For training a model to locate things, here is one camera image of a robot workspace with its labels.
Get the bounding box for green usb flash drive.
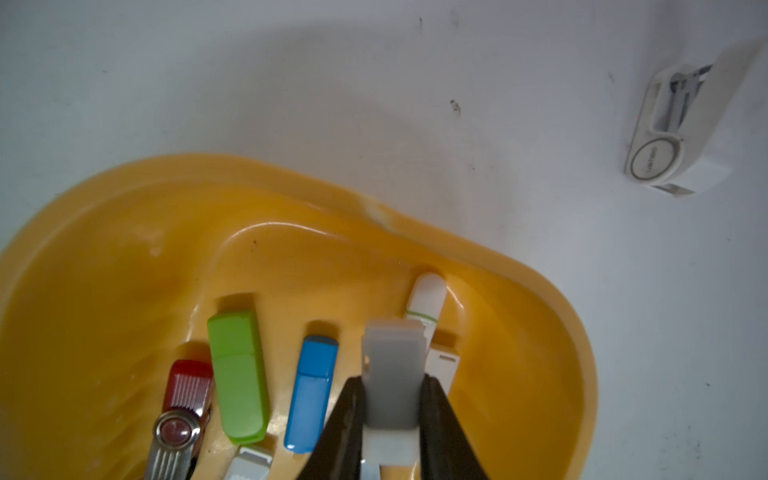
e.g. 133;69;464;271
207;310;271;445

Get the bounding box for red black swivel usb drive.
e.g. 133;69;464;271
144;359;214;480

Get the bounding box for blue usb flash drive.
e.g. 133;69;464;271
284;335;338;454

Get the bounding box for white usb drive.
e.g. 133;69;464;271
404;272;448;347
424;345;461;395
361;320;426;479
224;446;273;480

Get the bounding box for yellow plastic storage box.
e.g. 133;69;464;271
1;154;598;479

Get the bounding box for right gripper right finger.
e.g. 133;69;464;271
418;375;488;480

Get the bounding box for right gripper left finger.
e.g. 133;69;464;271
297;376;366;480

